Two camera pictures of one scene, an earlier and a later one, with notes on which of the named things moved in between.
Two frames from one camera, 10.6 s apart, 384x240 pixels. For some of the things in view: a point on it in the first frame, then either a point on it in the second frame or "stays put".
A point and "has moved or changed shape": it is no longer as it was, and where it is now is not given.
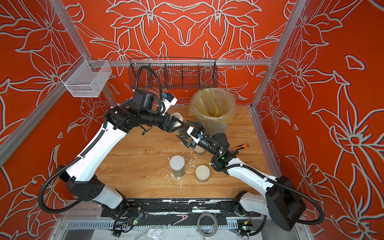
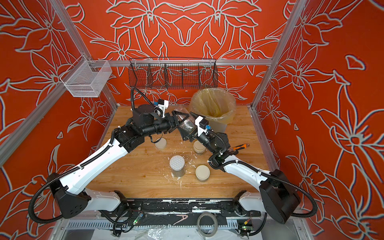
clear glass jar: x=182 y=131 has moved or changed shape
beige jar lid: x=179 y=116 has moved or changed shape
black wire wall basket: x=172 y=72 stays put
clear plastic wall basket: x=86 y=78 stays put
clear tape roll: x=215 y=221 stays put
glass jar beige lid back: x=199 y=149 stays put
